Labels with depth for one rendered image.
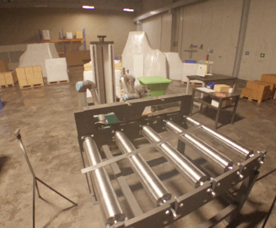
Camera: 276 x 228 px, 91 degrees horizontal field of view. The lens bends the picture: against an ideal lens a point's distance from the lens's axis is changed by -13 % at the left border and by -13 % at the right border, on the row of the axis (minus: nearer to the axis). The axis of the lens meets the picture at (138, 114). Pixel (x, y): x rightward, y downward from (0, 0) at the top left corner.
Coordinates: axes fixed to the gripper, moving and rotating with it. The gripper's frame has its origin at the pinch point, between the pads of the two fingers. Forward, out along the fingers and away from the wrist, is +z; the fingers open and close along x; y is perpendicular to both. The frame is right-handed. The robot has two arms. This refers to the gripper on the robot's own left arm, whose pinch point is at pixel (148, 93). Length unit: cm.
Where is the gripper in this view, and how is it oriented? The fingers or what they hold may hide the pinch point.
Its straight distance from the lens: 182.1
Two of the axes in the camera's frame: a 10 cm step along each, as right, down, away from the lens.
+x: 0.0, -9.2, -3.9
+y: -9.1, 1.7, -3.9
